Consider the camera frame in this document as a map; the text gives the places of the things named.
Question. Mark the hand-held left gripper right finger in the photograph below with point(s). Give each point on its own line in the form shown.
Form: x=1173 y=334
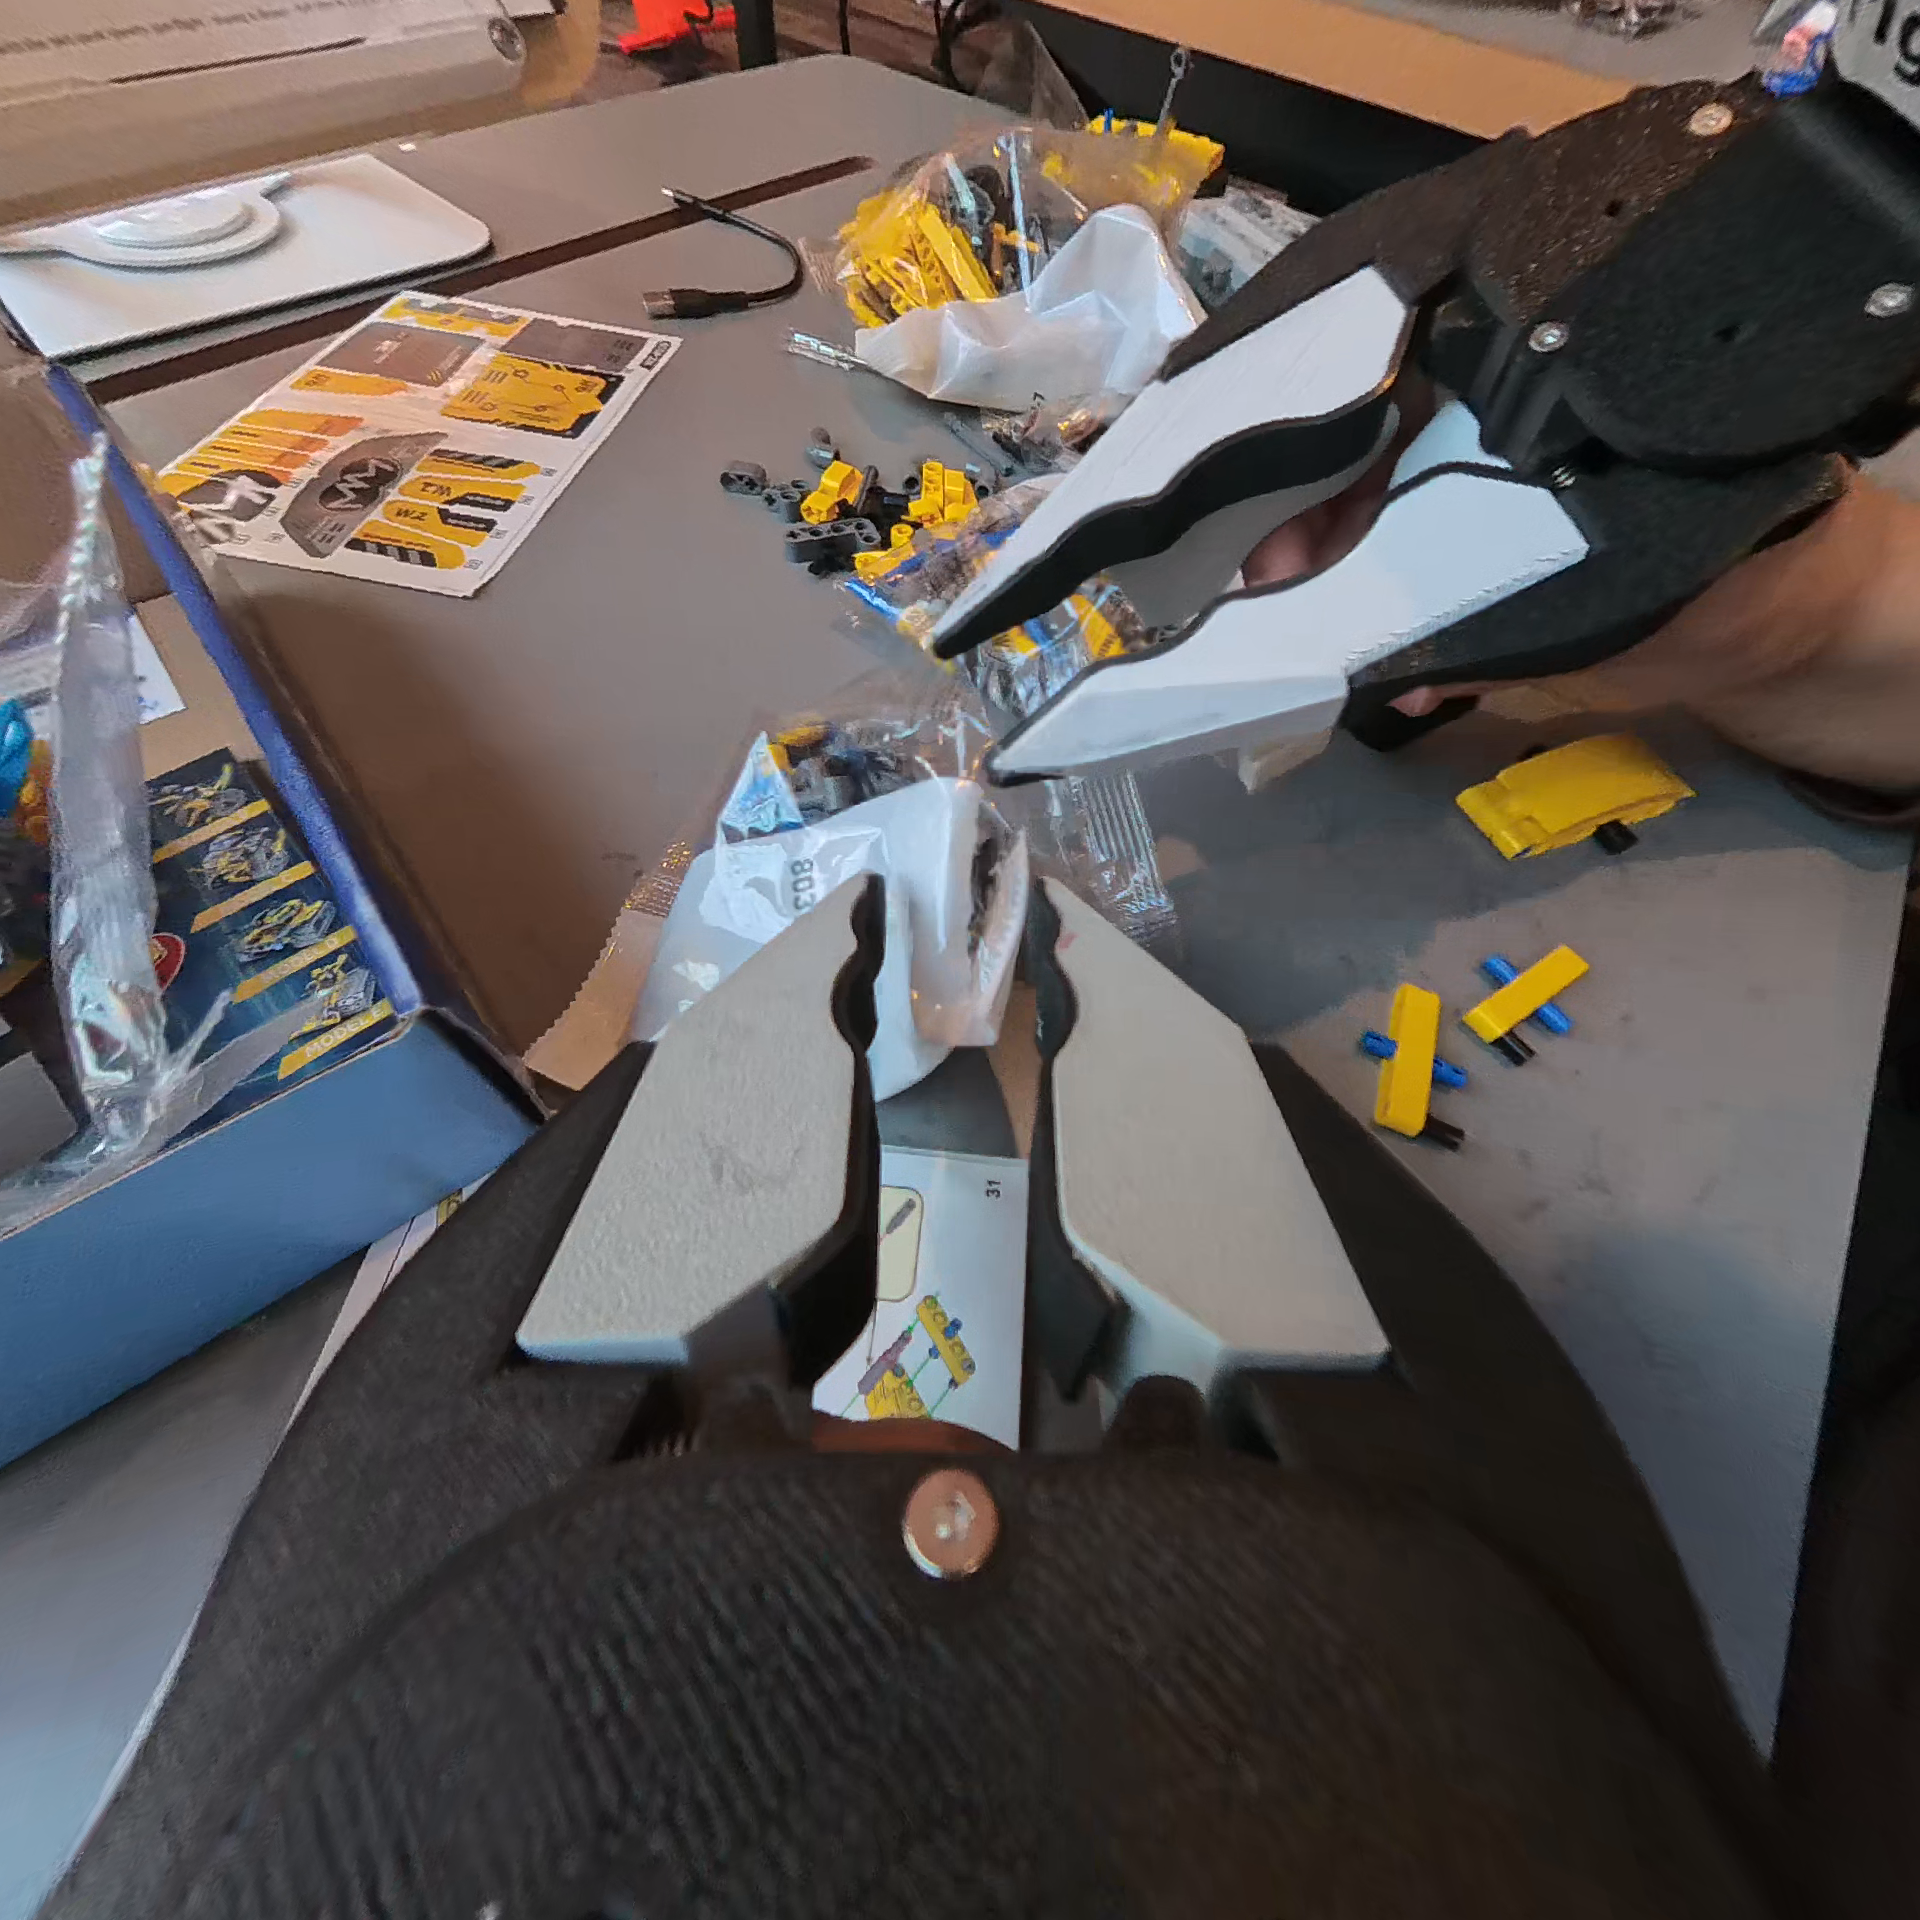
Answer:
x=1200 y=1185

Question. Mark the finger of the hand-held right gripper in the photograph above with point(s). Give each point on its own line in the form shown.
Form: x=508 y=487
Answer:
x=1200 y=429
x=1350 y=629

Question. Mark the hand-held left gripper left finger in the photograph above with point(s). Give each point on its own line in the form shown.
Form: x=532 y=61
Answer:
x=706 y=1185

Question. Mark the clear bag of dark parts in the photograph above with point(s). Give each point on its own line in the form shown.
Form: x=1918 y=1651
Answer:
x=797 y=961

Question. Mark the yellow curved panel piece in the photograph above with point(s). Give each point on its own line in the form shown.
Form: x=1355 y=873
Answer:
x=1576 y=787

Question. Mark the person's right forearm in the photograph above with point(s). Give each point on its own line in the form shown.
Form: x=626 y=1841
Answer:
x=1862 y=646

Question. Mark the person's right hand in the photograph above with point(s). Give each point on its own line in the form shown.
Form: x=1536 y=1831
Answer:
x=1621 y=675

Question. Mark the short yellow beam with pins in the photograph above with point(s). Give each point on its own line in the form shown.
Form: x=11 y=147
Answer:
x=1407 y=1059

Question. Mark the instruction booklet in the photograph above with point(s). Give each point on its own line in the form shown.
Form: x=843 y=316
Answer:
x=962 y=1245

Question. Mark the clear bag of yellow parts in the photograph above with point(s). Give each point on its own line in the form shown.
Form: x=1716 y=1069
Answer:
x=932 y=254

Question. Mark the pile of loose toy parts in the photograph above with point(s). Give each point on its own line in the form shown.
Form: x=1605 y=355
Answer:
x=834 y=494

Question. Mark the clear plastic strip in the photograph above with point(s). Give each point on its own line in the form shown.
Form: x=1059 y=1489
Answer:
x=827 y=353

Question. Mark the long yellow beam with pins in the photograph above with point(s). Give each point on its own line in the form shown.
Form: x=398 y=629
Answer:
x=1530 y=990

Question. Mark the wooden table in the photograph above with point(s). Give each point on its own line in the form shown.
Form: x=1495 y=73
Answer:
x=1350 y=61

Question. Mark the blue robot kit box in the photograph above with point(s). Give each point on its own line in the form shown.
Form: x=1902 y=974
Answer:
x=224 y=1201

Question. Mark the orange object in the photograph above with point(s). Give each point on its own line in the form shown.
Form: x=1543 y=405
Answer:
x=676 y=23

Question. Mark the clear bag with blue part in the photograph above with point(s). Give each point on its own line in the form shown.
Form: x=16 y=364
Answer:
x=91 y=902

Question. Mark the yellow black sticker sheet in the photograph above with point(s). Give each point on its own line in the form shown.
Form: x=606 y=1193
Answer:
x=421 y=451

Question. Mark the white flat stand base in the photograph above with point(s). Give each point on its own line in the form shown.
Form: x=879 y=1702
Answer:
x=346 y=254

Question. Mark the toy brick instruction poster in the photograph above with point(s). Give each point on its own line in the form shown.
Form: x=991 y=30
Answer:
x=224 y=45

